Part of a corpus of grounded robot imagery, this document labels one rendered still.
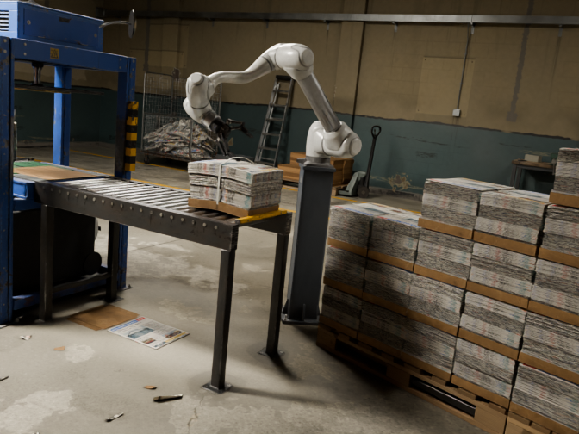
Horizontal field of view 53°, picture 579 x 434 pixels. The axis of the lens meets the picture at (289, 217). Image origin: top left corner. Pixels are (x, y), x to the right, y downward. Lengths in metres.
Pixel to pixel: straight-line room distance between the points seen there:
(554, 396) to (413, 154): 7.52
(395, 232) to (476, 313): 0.56
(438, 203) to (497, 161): 6.80
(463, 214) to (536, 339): 0.61
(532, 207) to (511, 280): 0.33
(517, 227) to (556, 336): 0.46
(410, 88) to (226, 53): 3.79
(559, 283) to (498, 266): 0.27
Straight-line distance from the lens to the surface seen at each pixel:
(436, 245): 2.82
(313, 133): 3.52
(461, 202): 2.74
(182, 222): 2.75
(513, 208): 2.62
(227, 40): 11.72
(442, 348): 2.89
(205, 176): 2.84
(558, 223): 2.54
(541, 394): 2.72
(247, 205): 2.72
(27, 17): 3.59
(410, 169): 9.90
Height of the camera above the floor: 1.35
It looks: 11 degrees down
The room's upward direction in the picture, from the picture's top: 6 degrees clockwise
